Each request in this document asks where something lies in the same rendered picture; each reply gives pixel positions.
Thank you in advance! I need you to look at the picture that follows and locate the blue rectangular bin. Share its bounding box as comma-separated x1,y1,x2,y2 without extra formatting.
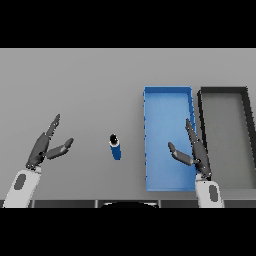
142,85,200,193

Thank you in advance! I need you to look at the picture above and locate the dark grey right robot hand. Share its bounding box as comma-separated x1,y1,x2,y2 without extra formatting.
167,117,213,182

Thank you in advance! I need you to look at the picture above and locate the blue pipe with dark end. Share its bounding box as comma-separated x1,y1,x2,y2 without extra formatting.
108,133,123,161

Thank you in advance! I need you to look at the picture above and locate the dark grey rectangular bin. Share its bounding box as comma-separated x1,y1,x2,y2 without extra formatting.
196,86,256,192

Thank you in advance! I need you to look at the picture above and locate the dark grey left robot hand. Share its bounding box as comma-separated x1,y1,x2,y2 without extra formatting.
25,113,75,171

